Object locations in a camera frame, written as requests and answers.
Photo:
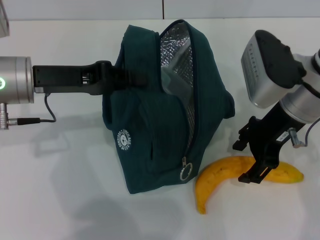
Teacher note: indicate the dark teal lunch bag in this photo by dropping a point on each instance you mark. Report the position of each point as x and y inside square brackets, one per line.
[210, 100]

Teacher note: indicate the yellow banana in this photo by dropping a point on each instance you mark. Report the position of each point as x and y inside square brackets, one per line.
[220, 172]

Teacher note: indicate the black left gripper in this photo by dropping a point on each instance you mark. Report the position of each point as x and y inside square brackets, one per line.
[62, 78]

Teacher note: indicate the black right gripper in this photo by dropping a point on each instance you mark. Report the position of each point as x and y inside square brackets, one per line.
[270, 135]

